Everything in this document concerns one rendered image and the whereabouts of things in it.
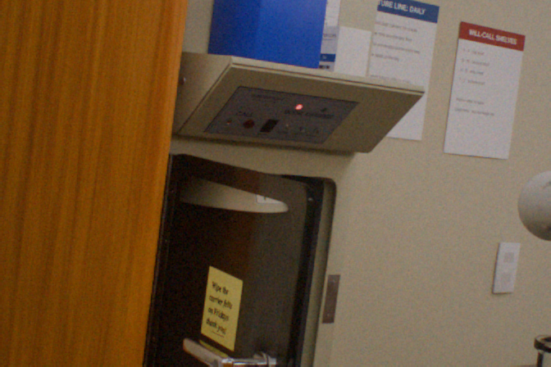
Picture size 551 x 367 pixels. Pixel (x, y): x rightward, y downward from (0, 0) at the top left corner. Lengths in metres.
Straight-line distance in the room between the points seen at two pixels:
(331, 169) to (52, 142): 0.38
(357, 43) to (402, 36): 0.77
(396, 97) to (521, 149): 1.08
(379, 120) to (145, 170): 0.37
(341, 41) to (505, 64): 1.05
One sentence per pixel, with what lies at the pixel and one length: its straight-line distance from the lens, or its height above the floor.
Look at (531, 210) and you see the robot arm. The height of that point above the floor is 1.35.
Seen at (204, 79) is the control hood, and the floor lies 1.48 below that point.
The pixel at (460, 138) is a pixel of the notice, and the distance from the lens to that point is 2.30.
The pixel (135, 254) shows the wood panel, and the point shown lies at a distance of 1.22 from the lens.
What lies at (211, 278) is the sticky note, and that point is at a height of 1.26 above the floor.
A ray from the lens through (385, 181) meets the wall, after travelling 2.16.
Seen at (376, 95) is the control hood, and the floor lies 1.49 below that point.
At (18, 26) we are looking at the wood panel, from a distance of 1.53.
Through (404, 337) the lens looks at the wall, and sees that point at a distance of 2.29.
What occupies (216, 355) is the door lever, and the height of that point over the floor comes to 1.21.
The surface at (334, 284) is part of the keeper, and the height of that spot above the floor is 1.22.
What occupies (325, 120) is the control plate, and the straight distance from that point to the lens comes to 1.38.
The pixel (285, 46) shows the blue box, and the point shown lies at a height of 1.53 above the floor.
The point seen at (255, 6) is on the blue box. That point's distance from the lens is 1.26.
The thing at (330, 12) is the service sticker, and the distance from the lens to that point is 1.46.
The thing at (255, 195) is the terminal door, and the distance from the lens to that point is 1.13.
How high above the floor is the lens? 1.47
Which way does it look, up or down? 3 degrees down
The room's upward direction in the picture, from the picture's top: 7 degrees clockwise
